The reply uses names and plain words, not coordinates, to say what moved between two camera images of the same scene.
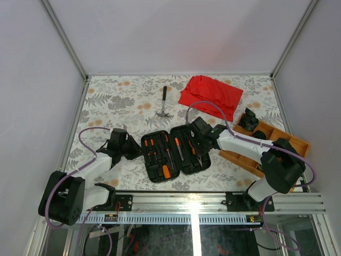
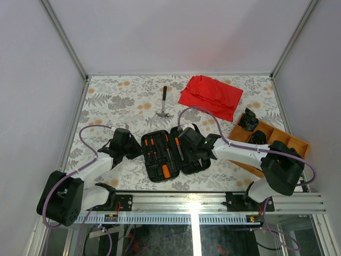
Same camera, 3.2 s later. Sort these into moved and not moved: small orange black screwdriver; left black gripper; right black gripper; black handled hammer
Moved: right black gripper
Not moved: black handled hammer; small orange black screwdriver; left black gripper
